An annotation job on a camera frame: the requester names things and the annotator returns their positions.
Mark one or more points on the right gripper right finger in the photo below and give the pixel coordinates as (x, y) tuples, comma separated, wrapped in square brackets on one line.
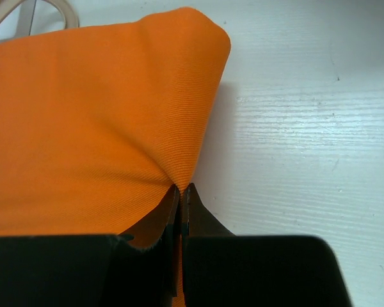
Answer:
[(223, 269)]

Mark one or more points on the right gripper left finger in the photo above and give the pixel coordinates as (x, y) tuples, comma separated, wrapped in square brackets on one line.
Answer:
[(137, 267)]

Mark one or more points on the orange trousers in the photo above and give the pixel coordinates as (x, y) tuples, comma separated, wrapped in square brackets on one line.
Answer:
[(97, 123)]

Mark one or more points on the light wooden hanger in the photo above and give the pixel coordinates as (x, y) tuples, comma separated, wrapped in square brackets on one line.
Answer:
[(28, 10)]

